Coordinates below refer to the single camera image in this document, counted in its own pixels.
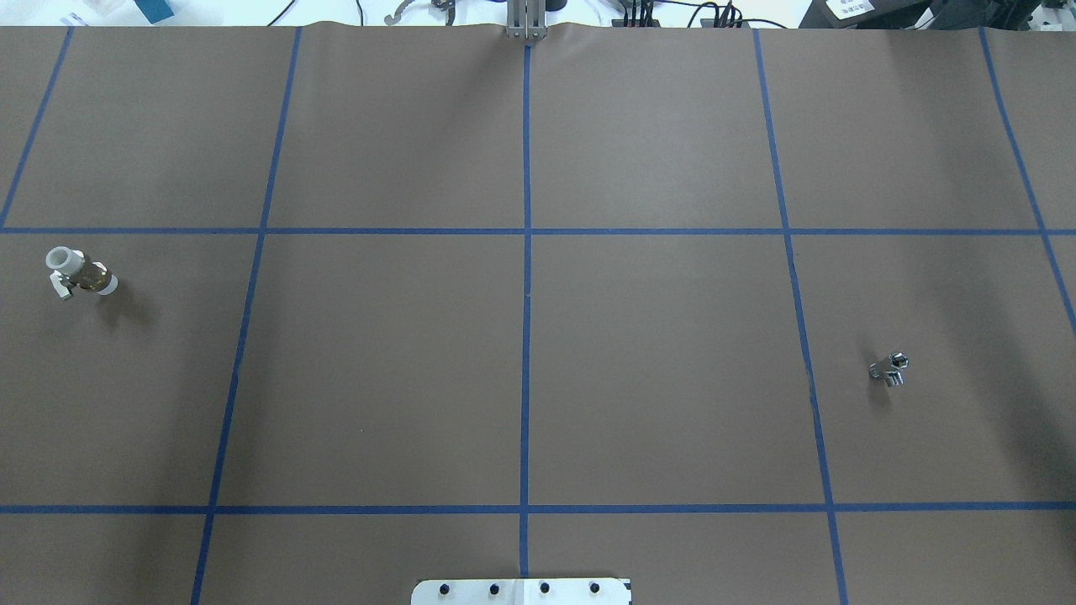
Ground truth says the chrome metal pipe fitting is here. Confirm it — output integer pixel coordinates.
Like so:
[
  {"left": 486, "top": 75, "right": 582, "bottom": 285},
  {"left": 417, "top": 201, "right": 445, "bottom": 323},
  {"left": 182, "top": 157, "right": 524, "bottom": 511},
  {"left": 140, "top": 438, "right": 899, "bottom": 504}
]
[{"left": 868, "top": 351, "right": 910, "bottom": 386}]

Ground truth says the white brass PPR valve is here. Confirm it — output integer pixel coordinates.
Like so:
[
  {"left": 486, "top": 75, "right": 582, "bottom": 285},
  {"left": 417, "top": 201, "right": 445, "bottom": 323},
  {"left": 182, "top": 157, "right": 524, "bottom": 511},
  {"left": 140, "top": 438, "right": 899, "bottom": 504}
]
[{"left": 44, "top": 245, "right": 119, "bottom": 300}]

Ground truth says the aluminium frame post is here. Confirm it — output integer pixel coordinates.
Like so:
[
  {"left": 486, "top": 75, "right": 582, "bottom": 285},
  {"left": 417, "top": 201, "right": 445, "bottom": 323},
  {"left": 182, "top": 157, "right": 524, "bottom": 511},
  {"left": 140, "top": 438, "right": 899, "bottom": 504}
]
[{"left": 504, "top": 0, "right": 548, "bottom": 42}]

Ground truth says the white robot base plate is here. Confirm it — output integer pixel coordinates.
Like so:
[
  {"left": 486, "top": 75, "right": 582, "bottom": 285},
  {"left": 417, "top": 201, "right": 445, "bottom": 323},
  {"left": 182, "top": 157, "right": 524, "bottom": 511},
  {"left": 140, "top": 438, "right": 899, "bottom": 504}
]
[{"left": 410, "top": 577, "right": 633, "bottom": 604}]

